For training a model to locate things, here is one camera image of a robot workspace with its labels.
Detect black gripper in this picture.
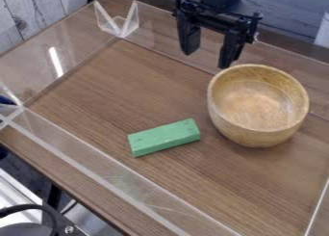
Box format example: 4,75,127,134
171,0,262,68

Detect clear acrylic enclosure wall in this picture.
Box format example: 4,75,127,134
0,0,329,236

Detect black cable loop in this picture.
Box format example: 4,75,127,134
0,203,58,236

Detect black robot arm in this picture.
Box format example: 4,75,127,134
171,0,262,68

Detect black table leg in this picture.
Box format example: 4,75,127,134
48,185,61,210

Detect green rectangular block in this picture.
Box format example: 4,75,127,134
127,118,201,157

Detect brown wooden bowl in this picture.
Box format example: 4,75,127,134
206,64,310,147

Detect black metal bracket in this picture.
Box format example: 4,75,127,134
41,203,89,236

